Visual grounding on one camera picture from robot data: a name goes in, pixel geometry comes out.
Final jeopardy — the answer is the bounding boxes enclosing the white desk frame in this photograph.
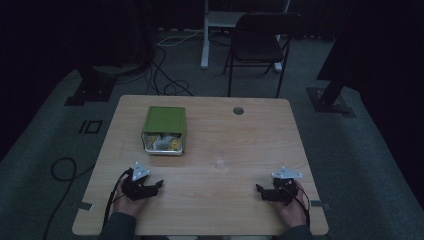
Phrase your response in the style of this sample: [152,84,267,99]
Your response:
[200,0,291,73]

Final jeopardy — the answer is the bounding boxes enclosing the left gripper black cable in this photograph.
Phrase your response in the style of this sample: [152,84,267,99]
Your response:
[102,167,134,229]

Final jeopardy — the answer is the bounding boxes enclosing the person's left hand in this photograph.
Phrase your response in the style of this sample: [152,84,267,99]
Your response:
[112,177,148,218]

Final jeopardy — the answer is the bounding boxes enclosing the green bin with metal rim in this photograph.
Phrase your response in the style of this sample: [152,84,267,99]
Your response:
[141,105,187,157]

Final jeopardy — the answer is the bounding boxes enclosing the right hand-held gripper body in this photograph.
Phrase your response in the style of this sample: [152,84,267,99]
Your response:
[270,166,305,206]

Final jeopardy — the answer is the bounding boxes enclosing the black metal stand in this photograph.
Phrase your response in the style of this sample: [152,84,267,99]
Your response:
[306,0,357,119]
[64,0,154,107]

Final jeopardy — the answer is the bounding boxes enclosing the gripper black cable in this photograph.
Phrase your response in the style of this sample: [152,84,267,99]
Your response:
[102,167,134,229]
[293,185,312,229]

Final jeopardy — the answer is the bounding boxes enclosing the black tangled cables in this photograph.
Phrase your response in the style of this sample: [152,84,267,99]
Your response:
[145,42,195,98]

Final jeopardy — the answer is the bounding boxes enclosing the black floor cable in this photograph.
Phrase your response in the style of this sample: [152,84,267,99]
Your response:
[42,157,96,240]

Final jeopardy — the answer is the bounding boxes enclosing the crumpled paper and wrappers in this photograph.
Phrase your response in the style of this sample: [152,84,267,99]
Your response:
[143,133,183,153]

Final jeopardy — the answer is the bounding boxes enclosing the person's right hand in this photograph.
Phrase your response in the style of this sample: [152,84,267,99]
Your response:
[273,180,310,229]

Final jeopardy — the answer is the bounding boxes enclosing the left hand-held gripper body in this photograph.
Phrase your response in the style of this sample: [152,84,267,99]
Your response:
[121,161,158,202]

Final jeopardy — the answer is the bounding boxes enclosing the white cable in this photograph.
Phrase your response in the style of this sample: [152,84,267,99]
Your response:
[155,28,205,48]

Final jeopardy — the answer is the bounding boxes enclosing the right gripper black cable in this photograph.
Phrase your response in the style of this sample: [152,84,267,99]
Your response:
[293,185,312,229]

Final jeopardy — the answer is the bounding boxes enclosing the black folding chair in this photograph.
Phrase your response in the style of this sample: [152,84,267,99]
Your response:
[222,12,303,99]

